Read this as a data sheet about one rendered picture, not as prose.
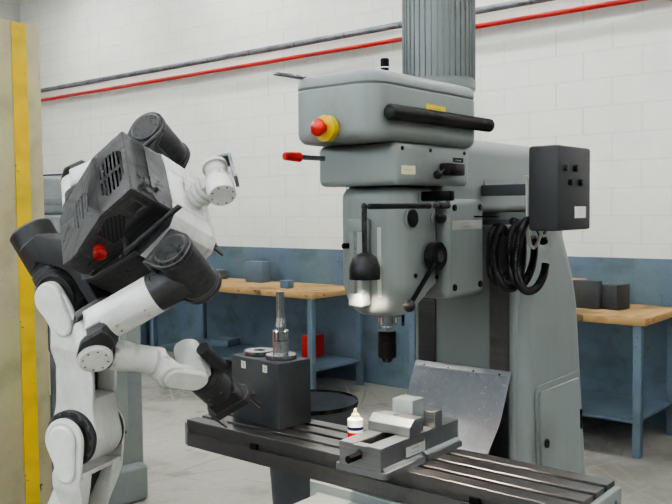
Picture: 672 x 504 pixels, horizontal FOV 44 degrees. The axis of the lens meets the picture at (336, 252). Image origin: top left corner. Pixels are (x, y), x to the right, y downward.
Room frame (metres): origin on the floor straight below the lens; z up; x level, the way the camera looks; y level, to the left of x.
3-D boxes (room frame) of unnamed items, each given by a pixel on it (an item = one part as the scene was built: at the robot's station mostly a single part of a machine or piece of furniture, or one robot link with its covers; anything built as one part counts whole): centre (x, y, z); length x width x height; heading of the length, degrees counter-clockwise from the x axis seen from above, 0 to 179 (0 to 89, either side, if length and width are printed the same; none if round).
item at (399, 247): (2.08, -0.13, 1.47); 0.21 x 0.19 x 0.32; 51
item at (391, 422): (2.00, -0.14, 1.05); 0.12 x 0.06 x 0.04; 51
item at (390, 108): (2.01, -0.26, 1.79); 0.45 x 0.04 x 0.04; 141
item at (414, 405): (2.04, -0.18, 1.07); 0.06 x 0.05 x 0.06; 51
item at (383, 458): (2.02, -0.16, 1.01); 0.35 x 0.15 x 0.11; 141
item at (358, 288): (2.00, -0.06, 1.45); 0.04 x 0.04 x 0.21; 51
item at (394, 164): (2.11, -0.16, 1.68); 0.34 x 0.24 x 0.10; 141
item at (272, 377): (2.39, 0.20, 1.06); 0.22 x 0.12 x 0.20; 43
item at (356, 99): (2.09, -0.14, 1.81); 0.47 x 0.26 x 0.16; 141
